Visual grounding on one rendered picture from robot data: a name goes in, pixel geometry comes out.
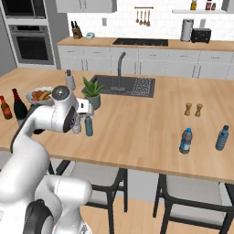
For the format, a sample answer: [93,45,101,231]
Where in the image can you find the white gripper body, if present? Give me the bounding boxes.
[71,114,83,135]

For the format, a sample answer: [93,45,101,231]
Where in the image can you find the small clear blue plastic bottle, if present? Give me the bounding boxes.
[84,115,94,137]

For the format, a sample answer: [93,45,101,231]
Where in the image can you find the green potted plant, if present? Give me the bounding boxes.
[80,76,105,111]

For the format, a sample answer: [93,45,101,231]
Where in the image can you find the grey soap dispenser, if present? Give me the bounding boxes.
[65,69,77,91]

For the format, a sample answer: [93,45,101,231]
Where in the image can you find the bowl of fruit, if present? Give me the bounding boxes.
[25,86,55,107]

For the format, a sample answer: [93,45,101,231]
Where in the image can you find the dark red wine bottle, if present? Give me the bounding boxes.
[11,88,29,121]

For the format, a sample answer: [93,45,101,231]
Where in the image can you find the black chair grey seat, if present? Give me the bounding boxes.
[152,173,234,234]
[48,159,129,234]

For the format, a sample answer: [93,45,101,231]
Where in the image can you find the dark grey sink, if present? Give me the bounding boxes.
[81,74,156,99]

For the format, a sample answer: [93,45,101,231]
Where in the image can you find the grey tap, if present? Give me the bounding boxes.
[110,51,127,93]

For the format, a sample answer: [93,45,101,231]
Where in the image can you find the red glass sauce bottle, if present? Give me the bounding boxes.
[0,95,14,121]

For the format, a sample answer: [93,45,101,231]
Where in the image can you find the white base cupboards run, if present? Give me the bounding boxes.
[57,45,234,81]

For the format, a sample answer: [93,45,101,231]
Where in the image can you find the wooden knife block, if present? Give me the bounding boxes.
[70,20,84,40]

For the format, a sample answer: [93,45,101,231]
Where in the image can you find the black hob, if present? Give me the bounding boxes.
[112,37,169,48]

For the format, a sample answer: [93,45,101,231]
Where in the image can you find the dark plastic bottle blue label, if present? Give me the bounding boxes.
[178,127,194,155]

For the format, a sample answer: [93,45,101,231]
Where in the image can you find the wooden pepper shaker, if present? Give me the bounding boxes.
[195,103,204,118]

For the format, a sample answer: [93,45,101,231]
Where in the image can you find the steel microwave oven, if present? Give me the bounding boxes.
[0,0,48,20]

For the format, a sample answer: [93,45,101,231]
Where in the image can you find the silver canister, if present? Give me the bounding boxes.
[179,18,195,42]

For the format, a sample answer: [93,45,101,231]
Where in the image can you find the tall blue plastic bottle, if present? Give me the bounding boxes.
[215,124,230,152]

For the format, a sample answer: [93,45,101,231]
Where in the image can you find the black toaster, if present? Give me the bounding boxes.
[190,27,212,44]

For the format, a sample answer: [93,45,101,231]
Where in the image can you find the grey wall cupboards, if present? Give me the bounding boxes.
[55,0,118,14]

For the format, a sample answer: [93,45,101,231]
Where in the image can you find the white wall shelf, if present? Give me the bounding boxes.
[171,8,228,16]

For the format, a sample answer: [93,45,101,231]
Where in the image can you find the grey wall cupboard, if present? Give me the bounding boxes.
[221,0,234,15]

